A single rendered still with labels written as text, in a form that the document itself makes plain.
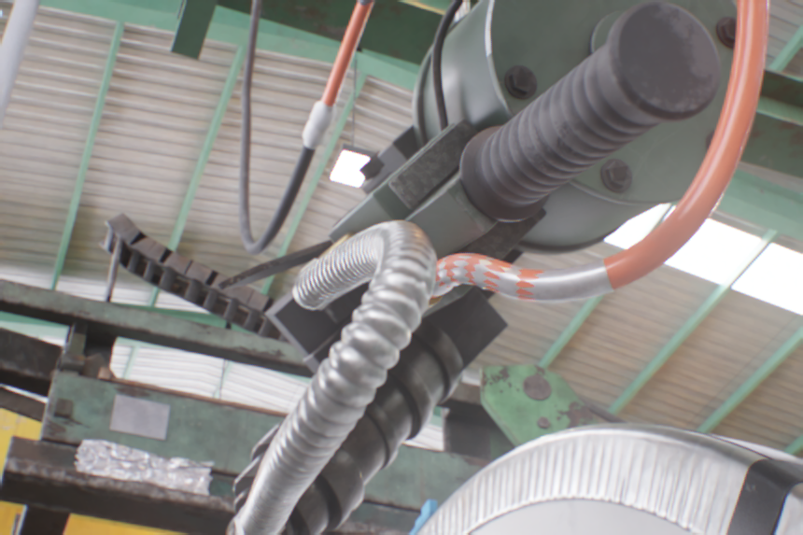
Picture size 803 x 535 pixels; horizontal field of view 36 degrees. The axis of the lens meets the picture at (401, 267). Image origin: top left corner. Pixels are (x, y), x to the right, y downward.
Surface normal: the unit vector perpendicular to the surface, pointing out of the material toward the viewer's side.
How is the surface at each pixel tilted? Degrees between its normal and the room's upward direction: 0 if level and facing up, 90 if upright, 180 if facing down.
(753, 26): 109
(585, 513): 90
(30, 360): 90
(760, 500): 88
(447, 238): 137
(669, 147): 115
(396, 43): 180
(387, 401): 105
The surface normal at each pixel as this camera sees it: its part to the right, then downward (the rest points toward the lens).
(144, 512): 0.00, 0.76
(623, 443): -0.94, -0.22
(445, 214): -0.67, 0.62
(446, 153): 0.47, -0.35
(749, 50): -0.21, -0.36
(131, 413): 0.36, -0.61
